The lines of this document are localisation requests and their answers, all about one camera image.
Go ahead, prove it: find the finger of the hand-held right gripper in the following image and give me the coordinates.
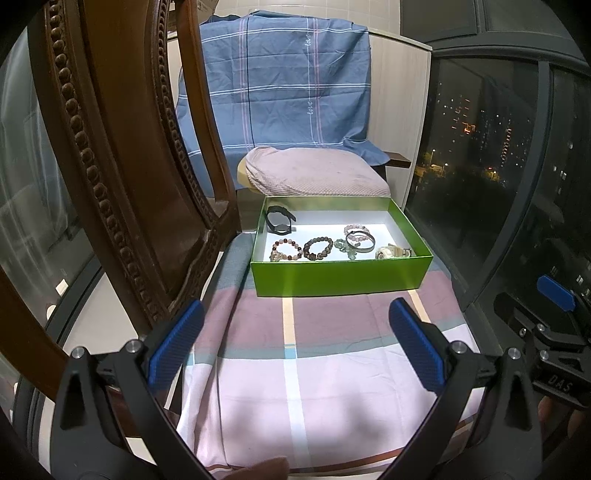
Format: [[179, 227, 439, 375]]
[[493, 293, 539, 335], [538, 274, 577, 312]]

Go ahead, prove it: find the blue plaid cloth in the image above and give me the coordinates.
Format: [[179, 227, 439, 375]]
[[175, 11, 393, 169]]

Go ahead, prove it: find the thin metal bangle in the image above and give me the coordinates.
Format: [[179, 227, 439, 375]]
[[346, 232, 377, 252]]

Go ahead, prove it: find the dark window frame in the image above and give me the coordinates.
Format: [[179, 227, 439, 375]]
[[425, 37, 591, 315]]

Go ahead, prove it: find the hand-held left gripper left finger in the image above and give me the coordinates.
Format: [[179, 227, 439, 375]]
[[50, 299, 218, 480]]

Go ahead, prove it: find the mixed bead bracelet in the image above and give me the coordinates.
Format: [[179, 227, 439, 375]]
[[269, 237, 302, 264]]

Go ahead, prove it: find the brown bead bracelet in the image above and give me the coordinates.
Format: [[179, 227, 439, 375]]
[[302, 236, 334, 261]]

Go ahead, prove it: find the green cardboard box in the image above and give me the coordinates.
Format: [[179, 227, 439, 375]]
[[249, 196, 435, 297]]

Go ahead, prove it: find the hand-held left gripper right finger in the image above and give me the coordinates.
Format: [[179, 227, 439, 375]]
[[379, 298, 543, 480]]

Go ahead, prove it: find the pink pillow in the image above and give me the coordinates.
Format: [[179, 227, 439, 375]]
[[244, 146, 391, 198]]

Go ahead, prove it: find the yellow pad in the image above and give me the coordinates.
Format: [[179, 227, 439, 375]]
[[236, 161, 259, 191]]

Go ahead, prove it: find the carved wooden chair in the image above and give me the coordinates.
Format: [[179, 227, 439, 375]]
[[0, 0, 241, 402]]

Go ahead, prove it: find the black wristwatch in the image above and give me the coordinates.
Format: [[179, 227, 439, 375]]
[[265, 205, 296, 236]]

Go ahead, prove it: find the person's right hand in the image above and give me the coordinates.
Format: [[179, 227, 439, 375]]
[[538, 396, 589, 437]]

